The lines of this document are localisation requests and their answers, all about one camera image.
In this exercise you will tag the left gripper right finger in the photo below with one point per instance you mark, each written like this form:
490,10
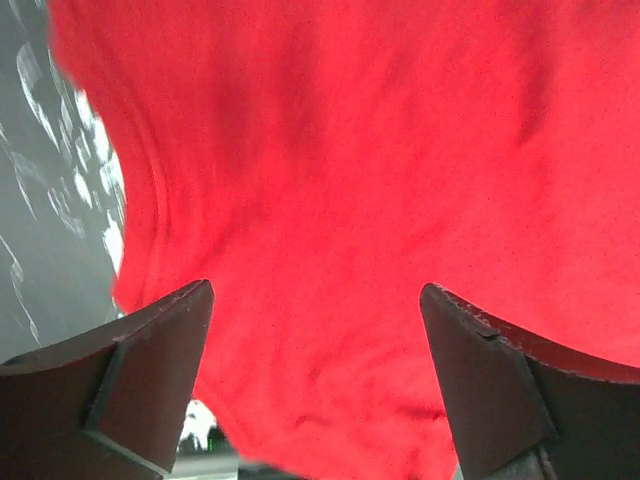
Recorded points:
521,406

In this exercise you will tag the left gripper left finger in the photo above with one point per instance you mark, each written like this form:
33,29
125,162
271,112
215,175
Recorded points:
109,403

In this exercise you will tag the dark red t-shirt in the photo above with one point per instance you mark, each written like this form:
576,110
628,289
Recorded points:
319,162

